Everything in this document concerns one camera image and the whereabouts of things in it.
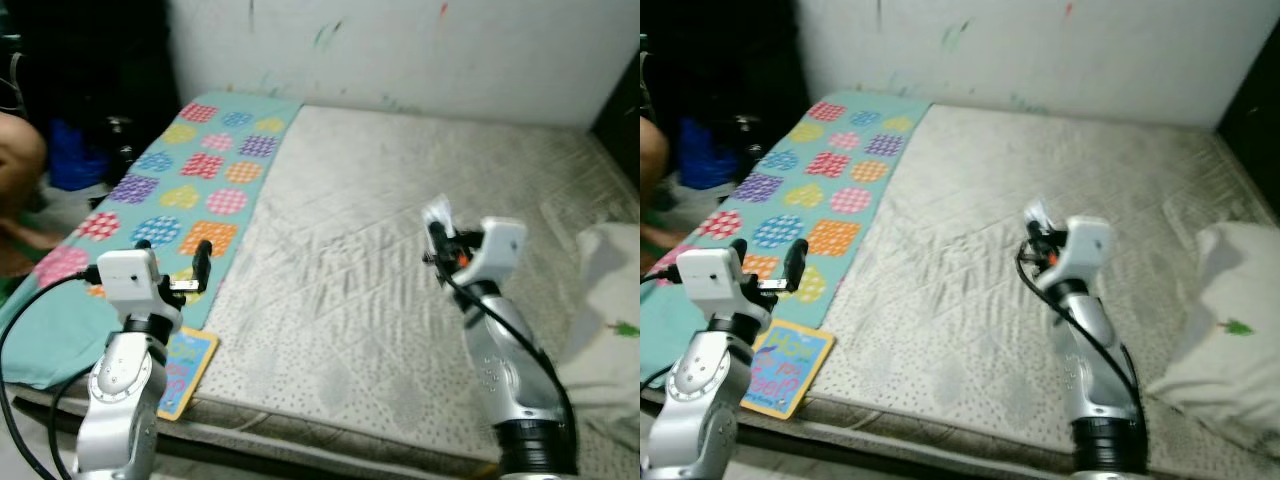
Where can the blue yellow-edged children's book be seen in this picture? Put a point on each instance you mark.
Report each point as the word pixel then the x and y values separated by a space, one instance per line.
pixel 790 368
pixel 190 372

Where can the white pillow with tree print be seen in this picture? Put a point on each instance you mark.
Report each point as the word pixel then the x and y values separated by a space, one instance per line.
pixel 1225 330
pixel 610 320

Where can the white wrapper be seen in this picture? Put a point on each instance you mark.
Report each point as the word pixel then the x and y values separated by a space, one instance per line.
pixel 438 214
pixel 1037 214

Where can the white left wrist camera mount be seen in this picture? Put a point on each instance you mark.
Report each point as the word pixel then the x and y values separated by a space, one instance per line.
pixel 128 280
pixel 710 280

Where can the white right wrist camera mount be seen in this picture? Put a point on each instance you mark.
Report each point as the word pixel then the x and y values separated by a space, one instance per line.
pixel 500 248
pixel 1088 248

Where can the white quilted mattress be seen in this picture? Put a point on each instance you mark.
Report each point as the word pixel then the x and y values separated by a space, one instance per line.
pixel 400 250
pixel 1000 250

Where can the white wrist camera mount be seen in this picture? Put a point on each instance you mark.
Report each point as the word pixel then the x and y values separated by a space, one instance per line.
pixel 710 280
pixel 1088 248
pixel 128 280
pixel 500 248

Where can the person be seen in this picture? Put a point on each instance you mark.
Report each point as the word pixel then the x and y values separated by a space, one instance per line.
pixel 652 170
pixel 18 165

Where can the dark tufted headboard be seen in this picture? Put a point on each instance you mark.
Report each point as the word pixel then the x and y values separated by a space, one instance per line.
pixel 620 120
pixel 1255 130

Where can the blue bag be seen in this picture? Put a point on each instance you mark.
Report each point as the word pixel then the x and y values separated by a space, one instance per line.
pixel 78 155
pixel 708 155

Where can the teal mat with colourful shapes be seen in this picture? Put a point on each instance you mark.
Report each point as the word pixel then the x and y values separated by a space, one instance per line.
pixel 830 170
pixel 200 170

